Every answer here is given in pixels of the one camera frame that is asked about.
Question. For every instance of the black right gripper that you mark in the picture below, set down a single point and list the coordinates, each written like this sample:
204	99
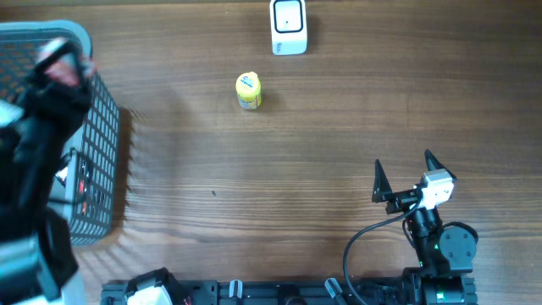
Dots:
383	191

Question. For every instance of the white barcode scanner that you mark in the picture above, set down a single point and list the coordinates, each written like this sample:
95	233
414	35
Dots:
288	24

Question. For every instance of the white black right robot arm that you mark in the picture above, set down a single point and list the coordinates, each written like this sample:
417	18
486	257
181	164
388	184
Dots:
445	251

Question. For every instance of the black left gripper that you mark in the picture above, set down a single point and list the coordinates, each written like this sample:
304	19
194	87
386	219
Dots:
46	73

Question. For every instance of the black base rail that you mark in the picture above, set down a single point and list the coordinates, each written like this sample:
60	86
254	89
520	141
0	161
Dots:
160	287

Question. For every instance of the yellow candy bottle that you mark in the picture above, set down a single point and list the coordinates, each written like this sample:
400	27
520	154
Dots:
249	90

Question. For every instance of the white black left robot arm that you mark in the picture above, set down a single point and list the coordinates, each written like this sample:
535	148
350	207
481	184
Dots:
37	262

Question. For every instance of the grey plastic mesh basket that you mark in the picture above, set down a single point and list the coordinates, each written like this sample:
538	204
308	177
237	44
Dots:
83	188

